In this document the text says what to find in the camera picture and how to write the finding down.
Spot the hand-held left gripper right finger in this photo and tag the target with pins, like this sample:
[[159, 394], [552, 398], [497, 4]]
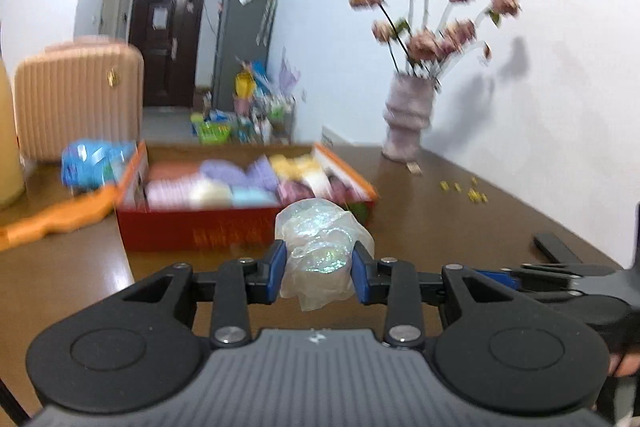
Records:
[[362, 274]]

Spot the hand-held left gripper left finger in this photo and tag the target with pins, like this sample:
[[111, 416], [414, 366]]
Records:
[[274, 272]]

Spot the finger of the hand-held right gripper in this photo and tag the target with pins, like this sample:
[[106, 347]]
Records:
[[555, 249], [497, 276]]

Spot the iridescent plastic bag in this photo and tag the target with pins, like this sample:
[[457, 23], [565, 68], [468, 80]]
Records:
[[320, 247]]

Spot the blue tissue pack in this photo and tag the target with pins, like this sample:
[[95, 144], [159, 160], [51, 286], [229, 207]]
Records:
[[252, 198]]

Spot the orange cardboard box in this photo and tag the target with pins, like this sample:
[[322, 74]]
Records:
[[200, 229]]

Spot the white foam cylinder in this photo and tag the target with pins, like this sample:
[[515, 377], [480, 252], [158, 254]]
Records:
[[210, 196]]

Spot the yellow and white plush toy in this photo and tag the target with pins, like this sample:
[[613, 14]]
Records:
[[297, 167]]

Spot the purple towel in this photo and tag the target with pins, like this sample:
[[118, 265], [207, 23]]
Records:
[[225, 172]]

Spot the layered orange sponge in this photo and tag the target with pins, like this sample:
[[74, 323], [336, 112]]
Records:
[[172, 172]]

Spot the person's right hand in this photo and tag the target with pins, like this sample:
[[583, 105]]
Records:
[[627, 362]]

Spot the scattered yellow crumbs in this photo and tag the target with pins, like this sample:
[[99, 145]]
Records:
[[472, 194]]

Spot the pile of household clutter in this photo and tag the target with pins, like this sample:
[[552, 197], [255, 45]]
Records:
[[235, 122]]

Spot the grey ruffled vase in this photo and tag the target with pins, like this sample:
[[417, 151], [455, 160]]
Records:
[[406, 122]]

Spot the yellow plastic container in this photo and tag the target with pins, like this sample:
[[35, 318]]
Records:
[[245, 86]]

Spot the blue printed tissue packet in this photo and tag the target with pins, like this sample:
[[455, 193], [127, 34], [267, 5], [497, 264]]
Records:
[[90, 164]]

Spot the orange strip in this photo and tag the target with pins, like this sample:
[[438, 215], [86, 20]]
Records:
[[65, 214]]

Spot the grey refrigerator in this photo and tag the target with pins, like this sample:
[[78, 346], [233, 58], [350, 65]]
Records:
[[240, 52]]

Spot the bunch of dried roses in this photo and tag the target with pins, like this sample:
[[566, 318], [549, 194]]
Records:
[[425, 42]]

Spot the dark brown entrance door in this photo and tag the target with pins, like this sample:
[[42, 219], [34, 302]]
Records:
[[162, 52]]

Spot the hanging folded umbrellas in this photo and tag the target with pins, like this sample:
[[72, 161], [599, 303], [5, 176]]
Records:
[[266, 17]]

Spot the pink ribbed suitcase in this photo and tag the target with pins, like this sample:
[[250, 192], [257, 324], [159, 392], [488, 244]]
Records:
[[75, 107]]

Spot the yellow thermos jug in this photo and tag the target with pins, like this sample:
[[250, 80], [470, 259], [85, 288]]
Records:
[[9, 147]]

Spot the wooden interior door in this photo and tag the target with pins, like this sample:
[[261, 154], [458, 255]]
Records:
[[112, 2]]

